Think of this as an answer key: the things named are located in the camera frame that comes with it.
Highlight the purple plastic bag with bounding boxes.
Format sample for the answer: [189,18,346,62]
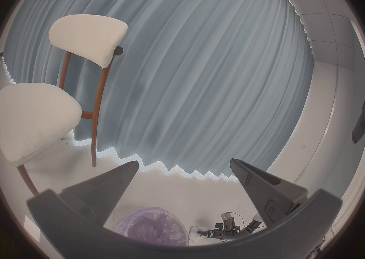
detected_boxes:
[112,207,189,247]

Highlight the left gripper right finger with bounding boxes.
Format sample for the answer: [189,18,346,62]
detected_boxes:
[229,158,308,225]

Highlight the black cable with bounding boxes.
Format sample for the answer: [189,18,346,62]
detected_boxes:
[230,212,246,225]

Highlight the pale blue curtain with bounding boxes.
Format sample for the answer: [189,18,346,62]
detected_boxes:
[0,0,315,180]

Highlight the clear printed wrapper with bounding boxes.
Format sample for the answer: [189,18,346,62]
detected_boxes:
[188,224,213,243]

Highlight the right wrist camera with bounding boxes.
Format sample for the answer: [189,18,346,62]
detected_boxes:
[216,212,232,229]

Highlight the wooden chair with white cushions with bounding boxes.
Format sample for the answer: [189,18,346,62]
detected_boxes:
[0,14,128,197]

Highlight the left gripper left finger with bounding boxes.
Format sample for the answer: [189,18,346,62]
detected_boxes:
[58,160,140,226]

